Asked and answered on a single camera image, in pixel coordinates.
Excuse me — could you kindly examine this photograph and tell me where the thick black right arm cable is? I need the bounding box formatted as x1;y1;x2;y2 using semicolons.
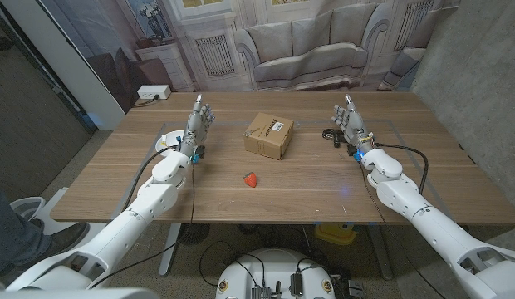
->
373;142;429;196

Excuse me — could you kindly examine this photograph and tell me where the yellow plastic object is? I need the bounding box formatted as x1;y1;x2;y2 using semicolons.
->
314;223;358;246

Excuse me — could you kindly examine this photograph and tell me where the white table leg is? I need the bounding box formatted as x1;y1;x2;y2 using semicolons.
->
367;223;394;282
158;223;182;277

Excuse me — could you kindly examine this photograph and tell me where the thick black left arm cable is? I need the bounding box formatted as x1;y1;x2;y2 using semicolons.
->
123;145;182;211

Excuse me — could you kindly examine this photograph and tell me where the person leg in jeans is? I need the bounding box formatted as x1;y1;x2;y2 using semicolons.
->
0;184;55;277

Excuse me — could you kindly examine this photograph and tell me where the white ceramic bowl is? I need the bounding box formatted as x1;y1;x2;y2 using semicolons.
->
154;130;186;157

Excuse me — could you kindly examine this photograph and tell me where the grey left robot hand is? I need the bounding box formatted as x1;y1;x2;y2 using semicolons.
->
180;94;216;156

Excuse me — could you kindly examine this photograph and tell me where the brown cardboard package box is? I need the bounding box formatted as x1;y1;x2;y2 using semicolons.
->
243;112;295;161

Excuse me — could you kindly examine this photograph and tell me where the white round stand base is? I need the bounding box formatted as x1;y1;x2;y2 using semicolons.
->
10;187;92;238

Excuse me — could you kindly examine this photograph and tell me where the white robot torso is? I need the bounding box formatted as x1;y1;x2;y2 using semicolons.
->
215;248;336;299

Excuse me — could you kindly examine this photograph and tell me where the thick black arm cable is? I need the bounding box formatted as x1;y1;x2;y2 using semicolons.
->
373;142;429;196
123;145;182;211

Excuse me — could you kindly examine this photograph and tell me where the white power strip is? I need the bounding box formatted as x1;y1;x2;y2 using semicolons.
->
136;84;172;100

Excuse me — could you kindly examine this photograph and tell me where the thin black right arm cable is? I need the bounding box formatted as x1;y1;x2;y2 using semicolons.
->
356;161;449;299

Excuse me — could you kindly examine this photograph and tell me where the printed living room backdrop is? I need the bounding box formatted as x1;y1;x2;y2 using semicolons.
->
37;0;462;114

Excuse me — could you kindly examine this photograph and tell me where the black hand grip trainer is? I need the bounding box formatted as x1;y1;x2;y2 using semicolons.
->
321;128;351;149

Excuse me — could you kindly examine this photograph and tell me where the black power strip cord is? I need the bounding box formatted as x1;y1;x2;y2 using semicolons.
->
132;94;161;109

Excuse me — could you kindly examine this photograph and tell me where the dark shoe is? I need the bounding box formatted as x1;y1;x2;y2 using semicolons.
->
16;222;91;267

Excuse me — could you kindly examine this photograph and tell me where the black round fan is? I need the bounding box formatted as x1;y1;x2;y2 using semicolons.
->
178;223;211;246

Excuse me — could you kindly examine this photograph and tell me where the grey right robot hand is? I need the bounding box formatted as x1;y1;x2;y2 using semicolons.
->
331;94;375;156

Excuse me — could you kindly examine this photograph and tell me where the black floor cable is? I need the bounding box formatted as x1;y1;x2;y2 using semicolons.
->
198;239;267;288

